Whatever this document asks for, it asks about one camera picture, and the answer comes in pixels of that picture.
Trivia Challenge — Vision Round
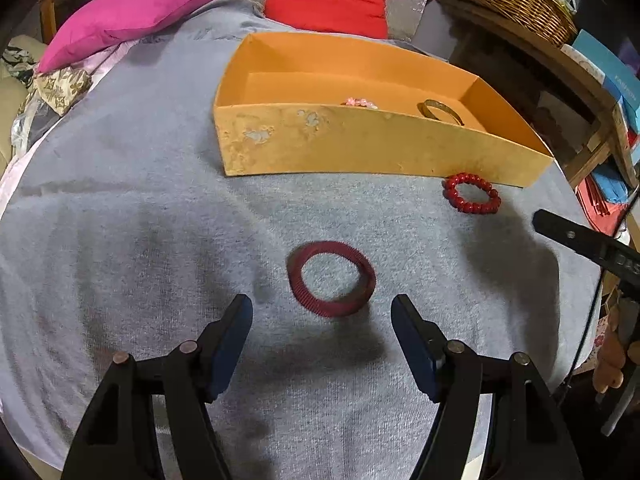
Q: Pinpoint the cream armchair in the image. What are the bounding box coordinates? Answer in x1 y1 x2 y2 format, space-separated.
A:
1 35 46 172

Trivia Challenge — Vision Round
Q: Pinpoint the right hand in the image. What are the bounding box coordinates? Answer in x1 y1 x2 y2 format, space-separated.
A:
592 307 640 393

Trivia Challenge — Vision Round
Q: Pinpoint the magenta pillow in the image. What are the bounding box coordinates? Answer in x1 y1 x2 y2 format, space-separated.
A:
37 0 214 74

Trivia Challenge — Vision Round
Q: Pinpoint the orange cardboard box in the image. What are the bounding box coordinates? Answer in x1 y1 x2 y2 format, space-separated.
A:
213 32 553 188

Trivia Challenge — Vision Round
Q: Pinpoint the patterned beige cloth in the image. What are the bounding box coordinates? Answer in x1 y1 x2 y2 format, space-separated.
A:
34 66 92 116

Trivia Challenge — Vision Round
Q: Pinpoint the grey blanket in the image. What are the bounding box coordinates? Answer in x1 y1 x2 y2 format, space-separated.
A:
1 0 599 479

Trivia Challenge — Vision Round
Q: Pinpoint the dark red fabric hair tie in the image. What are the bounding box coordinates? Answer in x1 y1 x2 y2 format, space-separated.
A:
286 239 378 319

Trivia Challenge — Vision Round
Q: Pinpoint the blue cardboard box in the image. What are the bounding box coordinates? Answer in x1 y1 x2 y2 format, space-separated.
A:
573 30 639 133

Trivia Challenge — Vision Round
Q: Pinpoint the wooden shelf table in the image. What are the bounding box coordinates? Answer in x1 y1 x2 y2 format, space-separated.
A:
437 0 639 188

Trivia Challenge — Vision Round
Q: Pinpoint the gold bangle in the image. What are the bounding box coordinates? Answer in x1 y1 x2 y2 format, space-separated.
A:
416 99 464 126

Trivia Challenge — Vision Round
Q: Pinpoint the red bead bracelet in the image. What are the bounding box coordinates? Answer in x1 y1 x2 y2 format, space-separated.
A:
441 172 502 216

